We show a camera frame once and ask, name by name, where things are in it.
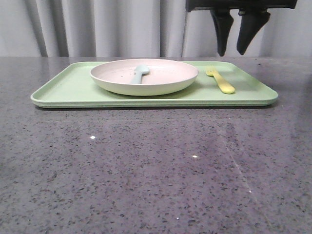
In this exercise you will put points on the cream round plate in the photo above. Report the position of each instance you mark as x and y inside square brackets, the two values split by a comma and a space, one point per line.
[164, 77]

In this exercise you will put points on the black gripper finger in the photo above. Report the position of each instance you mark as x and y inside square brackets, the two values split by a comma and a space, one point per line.
[252, 20]
[222, 22]

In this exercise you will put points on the light blue plastic spoon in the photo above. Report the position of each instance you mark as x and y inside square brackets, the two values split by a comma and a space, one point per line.
[139, 72]

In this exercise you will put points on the yellow plastic fork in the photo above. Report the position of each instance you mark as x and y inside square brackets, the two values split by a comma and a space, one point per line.
[222, 83]

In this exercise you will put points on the grey pleated curtain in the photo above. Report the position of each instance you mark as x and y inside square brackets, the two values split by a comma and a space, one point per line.
[138, 28]

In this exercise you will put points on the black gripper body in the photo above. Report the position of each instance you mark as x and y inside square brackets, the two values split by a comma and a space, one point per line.
[238, 4]

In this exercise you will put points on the light green plastic tray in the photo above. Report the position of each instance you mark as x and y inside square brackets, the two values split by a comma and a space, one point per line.
[73, 88]

